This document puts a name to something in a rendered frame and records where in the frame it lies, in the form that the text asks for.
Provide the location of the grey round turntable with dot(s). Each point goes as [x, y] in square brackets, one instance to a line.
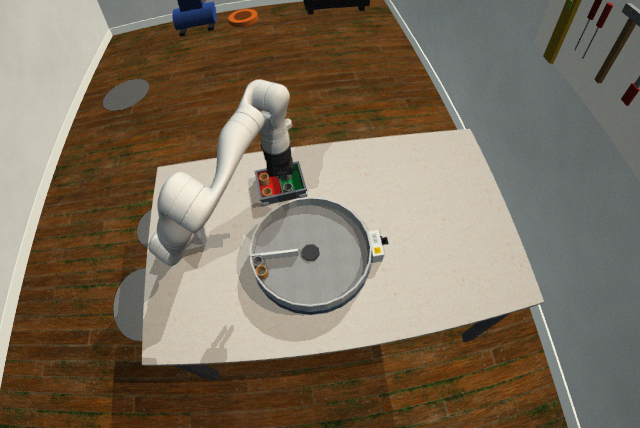
[316, 252]

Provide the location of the grey crate with red and green compartments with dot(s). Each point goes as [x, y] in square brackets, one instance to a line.
[297, 181]

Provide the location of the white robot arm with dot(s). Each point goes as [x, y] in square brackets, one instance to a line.
[189, 202]

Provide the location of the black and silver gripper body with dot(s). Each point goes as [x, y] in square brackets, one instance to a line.
[277, 154]

